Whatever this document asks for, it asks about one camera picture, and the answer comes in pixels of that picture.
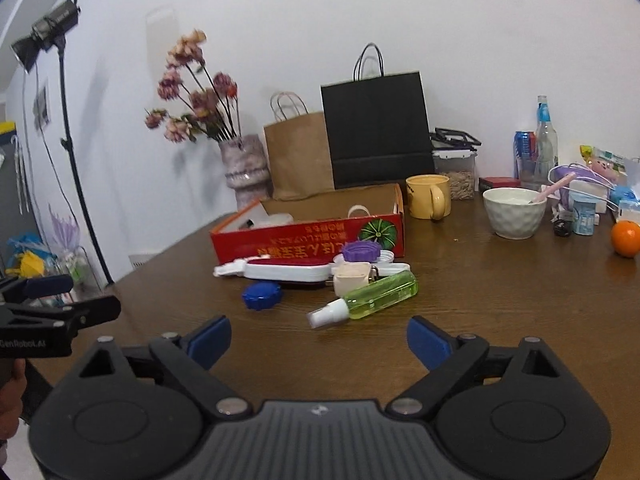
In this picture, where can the orange fruit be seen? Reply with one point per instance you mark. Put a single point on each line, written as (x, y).
(626, 239)

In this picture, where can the wall picture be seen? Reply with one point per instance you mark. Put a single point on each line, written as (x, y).
(42, 105)

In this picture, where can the clear container with seeds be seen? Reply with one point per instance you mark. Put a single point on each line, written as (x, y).
(460, 182)

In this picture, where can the blue drink can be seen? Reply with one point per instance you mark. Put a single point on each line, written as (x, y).
(524, 150)

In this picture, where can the blue white packet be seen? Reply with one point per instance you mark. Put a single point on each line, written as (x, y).
(625, 197)

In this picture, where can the white wall socket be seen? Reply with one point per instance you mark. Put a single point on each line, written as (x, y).
(140, 261)

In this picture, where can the green spray bottle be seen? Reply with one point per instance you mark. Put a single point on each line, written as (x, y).
(380, 292)

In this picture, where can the yellow blue bag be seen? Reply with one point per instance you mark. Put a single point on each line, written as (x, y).
(29, 262)

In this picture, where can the purple plastic lid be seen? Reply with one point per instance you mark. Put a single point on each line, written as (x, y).
(362, 252)

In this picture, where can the beige plastic cup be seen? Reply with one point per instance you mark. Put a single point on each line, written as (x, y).
(350, 280)

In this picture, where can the black container lid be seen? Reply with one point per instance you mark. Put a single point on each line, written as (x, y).
(455, 137)

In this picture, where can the small white blue bottle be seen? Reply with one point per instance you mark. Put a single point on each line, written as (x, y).
(582, 217)

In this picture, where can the person's left hand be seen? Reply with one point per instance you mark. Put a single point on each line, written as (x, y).
(12, 390)

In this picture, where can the brown paper bag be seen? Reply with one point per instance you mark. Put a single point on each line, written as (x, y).
(297, 155)

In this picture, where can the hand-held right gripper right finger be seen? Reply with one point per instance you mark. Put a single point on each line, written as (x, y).
(425, 342)

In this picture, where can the pink spoon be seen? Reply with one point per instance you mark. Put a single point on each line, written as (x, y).
(555, 189)

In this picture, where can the dried pink flowers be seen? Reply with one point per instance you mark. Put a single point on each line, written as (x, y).
(172, 82)

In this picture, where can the white bottle with green label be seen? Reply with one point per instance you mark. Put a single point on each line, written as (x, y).
(272, 220)

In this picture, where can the pink toy figure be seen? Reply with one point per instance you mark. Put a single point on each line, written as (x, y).
(602, 167)

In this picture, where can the white bowl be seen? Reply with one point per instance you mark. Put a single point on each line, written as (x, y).
(512, 217)

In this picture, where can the white plastic lid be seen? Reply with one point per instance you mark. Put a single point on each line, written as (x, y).
(386, 257)
(395, 269)

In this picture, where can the small red box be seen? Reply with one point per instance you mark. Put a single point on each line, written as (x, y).
(497, 183)

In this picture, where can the purple plant in bag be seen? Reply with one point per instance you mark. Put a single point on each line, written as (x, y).
(65, 240)

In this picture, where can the blue plastic lid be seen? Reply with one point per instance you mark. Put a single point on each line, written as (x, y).
(261, 296)

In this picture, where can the clear glass bottle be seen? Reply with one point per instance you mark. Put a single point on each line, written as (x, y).
(546, 145)

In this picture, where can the grey cabinet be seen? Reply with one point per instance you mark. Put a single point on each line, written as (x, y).
(12, 195)

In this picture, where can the small black object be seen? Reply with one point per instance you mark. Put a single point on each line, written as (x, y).
(563, 229)

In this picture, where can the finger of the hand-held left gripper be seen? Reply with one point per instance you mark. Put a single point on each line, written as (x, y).
(47, 286)
(97, 310)

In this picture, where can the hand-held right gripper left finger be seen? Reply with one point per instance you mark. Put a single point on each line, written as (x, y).
(212, 342)

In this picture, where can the black paper bag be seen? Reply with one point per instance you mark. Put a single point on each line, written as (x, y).
(375, 130)

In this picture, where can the white red lint brush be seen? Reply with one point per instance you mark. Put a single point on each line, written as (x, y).
(285, 272)

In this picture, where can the black studio light on stand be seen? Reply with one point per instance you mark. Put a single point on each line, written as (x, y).
(50, 22)

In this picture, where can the red cardboard box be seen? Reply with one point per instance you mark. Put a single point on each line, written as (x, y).
(300, 246)

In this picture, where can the yellow mug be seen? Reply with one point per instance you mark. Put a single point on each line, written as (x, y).
(422, 200)

